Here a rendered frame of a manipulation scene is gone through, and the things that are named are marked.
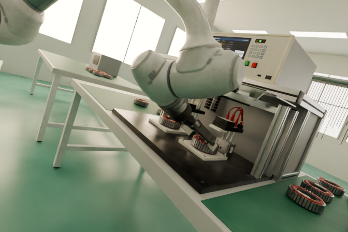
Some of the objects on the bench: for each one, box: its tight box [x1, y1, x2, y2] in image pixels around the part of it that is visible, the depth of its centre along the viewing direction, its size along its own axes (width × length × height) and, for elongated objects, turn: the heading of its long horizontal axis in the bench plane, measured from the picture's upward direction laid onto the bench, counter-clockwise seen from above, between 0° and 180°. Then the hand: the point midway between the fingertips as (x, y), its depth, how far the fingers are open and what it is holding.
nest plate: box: [149, 118, 187, 135], centre depth 97 cm, size 15×15×1 cm
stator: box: [191, 135, 219, 154], centre depth 79 cm, size 11×11×4 cm
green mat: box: [79, 83, 160, 116], centre depth 151 cm, size 94×61×1 cm, turn 58°
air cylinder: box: [215, 137, 236, 155], centre depth 88 cm, size 5×8×6 cm
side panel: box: [272, 109, 324, 182], centre depth 89 cm, size 28×3×32 cm, turn 58°
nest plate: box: [178, 139, 228, 161], centre depth 79 cm, size 15×15×1 cm
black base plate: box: [112, 108, 273, 194], centre depth 89 cm, size 47×64×2 cm
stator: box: [159, 115, 181, 129], centre depth 97 cm, size 11×11×4 cm
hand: (201, 138), depth 76 cm, fingers open, 13 cm apart
